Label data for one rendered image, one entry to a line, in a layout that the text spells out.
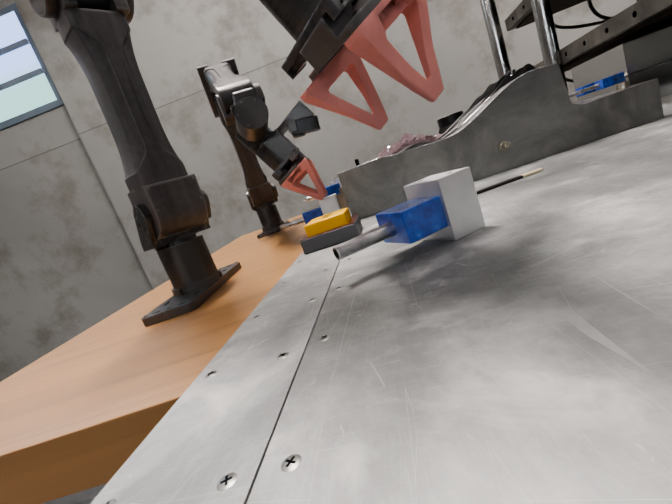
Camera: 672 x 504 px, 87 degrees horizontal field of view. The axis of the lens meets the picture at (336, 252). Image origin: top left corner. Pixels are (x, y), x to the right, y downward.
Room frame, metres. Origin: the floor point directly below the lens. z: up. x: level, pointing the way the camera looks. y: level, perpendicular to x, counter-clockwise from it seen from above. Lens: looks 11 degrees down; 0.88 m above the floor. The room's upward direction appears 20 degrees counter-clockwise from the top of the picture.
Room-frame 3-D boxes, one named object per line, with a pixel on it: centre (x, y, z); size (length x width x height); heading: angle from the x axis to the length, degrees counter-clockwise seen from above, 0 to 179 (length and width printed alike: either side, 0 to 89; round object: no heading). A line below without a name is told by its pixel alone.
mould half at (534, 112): (0.70, -0.32, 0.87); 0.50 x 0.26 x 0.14; 79
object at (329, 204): (0.72, 0.03, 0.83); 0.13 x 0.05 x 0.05; 85
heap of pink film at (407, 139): (1.06, -0.30, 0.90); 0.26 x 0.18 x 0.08; 96
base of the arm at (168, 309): (0.49, 0.20, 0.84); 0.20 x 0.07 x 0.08; 176
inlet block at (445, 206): (0.30, -0.06, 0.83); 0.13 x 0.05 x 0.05; 111
